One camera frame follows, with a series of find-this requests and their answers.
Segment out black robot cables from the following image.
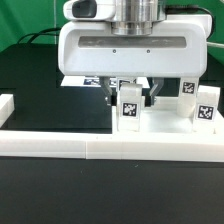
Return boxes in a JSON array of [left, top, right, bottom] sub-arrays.
[[17, 27, 63, 44]]

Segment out white sheet with AprilTags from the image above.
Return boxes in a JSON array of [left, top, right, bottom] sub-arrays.
[[61, 76, 150, 88]]

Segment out white square tabletop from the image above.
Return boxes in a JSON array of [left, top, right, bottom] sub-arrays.
[[112, 97, 224, 136]]

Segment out white U-shaped obstacle wall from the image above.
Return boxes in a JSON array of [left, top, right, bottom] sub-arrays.
[[0, 94, 224, 162]]

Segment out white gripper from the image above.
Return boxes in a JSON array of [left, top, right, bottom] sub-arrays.
[[58, 14, 212, 107]]

